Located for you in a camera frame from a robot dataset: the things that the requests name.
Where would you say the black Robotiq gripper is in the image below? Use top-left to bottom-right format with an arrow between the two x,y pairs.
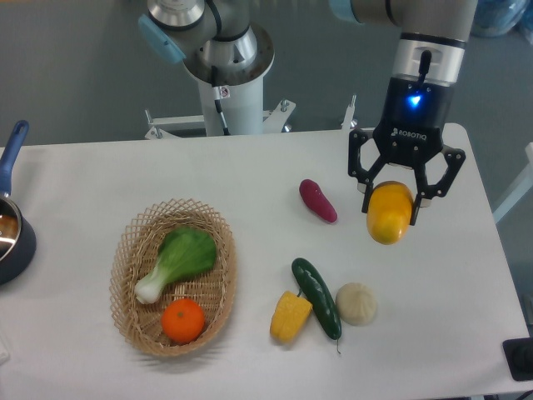
348,77 -> 466,226

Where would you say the yellow orange mango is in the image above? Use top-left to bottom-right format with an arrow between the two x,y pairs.
366,181 -> 414,245

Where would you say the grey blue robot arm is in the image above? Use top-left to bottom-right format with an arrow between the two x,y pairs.
137,1 -> 476,216

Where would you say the woven wicker basket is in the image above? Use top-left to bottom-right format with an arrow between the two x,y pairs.
110,199 -> 237,357

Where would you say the purple sweet potato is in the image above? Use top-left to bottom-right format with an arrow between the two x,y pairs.
299,179 -> 338,223

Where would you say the beige steamed bun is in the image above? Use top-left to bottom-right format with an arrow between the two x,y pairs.
336,282 -> 377,326

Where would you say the dark green cucumber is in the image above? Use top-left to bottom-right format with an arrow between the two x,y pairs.
291,257 -> 342,355

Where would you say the blue plastic bag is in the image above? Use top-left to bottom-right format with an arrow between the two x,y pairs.
471,0 -> 532,38

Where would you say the yellow bell pepper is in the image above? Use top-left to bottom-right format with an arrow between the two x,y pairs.
270,291 -> 312,344

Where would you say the black device at edge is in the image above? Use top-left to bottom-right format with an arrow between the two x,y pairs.
502,337 -> 532,382

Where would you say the green bok choy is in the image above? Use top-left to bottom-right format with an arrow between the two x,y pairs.
134,227 -> 217,304

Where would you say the orange tangerine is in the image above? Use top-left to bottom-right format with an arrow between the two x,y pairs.
161,298 -> 205,344

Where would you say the white frame bar right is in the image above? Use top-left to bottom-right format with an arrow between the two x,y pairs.
492,142 -> 532,223

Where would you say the blue saucepan with handle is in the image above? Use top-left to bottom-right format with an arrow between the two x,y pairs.
1,120 -> 37,285

